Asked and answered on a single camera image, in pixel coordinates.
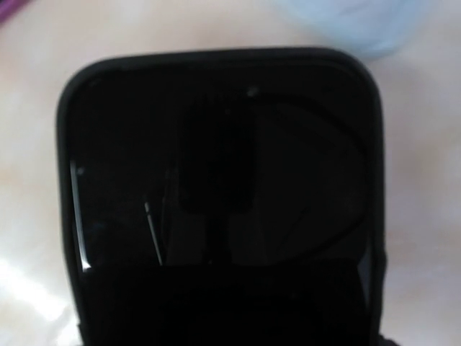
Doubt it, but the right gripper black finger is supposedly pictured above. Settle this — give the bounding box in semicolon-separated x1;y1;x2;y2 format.
78;260;375;345

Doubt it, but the large black smartphone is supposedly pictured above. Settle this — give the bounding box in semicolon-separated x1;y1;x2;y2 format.
68;63;374;346

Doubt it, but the black phone case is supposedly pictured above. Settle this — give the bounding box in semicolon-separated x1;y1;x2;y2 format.
54;45;388;346

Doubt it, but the light blue phone case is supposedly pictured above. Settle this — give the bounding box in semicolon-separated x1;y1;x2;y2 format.
280;1;429;58

